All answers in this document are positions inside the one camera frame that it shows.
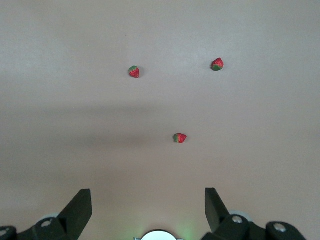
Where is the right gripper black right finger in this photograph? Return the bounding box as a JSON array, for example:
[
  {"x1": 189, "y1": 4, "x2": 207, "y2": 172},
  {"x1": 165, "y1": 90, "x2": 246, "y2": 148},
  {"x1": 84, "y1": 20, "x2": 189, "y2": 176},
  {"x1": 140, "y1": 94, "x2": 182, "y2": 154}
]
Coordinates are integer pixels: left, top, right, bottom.
[{"x1": 201, "y1": 187, "x2": 307, "y2": 240}]

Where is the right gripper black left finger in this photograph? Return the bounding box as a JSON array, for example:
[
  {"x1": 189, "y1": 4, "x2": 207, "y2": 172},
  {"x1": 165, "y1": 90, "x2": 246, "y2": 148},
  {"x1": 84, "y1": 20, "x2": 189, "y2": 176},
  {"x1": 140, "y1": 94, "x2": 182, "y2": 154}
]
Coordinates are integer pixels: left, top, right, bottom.
[{"x1": 0, "y1": 188, "x2": 93, "y2": 240}]

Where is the red strawberry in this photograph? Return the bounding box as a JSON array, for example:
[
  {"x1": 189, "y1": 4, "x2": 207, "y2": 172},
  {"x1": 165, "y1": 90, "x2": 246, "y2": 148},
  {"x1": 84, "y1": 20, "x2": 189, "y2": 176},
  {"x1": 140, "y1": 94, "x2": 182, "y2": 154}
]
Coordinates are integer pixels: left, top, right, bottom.
[
  {"x1": 128, "y1": 65, "x2": 141, "y2": 79},
  {"x1": 173, "y1": 132, "x2": 188, "y2": 145},
  {"x1": 210, "y1": 57, "x2": 225, "y2": 72}
]

